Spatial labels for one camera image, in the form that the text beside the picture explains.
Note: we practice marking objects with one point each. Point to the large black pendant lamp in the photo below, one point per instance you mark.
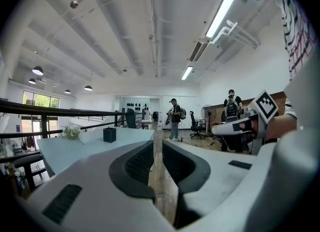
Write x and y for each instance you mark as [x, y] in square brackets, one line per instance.
[37, 71]

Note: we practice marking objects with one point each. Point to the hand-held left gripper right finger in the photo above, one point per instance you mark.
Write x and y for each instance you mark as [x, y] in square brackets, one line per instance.
[215, 183]

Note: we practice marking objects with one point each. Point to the long ceiling tube light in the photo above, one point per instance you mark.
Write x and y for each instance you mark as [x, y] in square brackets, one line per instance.
[220, 16]

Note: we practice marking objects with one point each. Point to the white patterned shirt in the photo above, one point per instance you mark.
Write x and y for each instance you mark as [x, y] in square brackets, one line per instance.
[295, 26]

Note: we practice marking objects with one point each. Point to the window with green view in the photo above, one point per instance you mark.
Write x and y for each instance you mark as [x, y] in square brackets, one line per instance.
[40, 99]

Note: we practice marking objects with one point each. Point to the black high-back chair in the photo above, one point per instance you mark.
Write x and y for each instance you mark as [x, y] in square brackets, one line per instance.
[130, 118]

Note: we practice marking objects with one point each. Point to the ceiling air conditioner vent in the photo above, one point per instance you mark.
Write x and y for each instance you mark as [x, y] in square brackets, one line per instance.
[197, 51]

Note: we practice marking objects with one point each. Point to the black pen holder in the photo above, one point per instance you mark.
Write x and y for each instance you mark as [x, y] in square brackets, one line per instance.
[109, 135]

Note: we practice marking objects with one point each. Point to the white ceiling pipes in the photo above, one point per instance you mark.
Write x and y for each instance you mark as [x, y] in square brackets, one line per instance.
[237, 32]

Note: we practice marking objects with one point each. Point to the metal ceiling fixture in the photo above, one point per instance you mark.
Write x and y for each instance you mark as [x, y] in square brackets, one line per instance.
[74, 4]

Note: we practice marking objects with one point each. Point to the black metal railing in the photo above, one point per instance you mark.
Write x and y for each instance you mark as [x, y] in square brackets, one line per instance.
[50, 112]

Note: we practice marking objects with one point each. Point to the black round stool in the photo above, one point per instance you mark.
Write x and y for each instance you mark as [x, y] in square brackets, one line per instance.
[27, 162]

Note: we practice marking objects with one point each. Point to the small green potted plant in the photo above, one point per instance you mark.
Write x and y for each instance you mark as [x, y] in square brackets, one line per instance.
[70, 133]

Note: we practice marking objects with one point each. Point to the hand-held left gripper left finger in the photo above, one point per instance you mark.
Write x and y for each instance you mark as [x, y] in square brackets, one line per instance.
[95, 196]

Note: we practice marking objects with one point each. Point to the person's right forearm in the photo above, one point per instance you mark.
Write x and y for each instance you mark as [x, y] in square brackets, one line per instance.
[281, 126]

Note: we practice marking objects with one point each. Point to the black office chair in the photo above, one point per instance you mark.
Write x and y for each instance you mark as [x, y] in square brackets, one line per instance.
[196, 126]

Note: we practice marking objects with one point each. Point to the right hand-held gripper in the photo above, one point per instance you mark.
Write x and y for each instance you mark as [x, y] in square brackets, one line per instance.
[265, 104]

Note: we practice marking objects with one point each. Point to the short ceiling tube light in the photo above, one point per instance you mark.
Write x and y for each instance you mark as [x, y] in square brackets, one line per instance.
[187, 73]

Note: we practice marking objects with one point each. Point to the black standing fan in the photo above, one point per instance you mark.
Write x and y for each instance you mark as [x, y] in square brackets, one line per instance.
[208, 113]

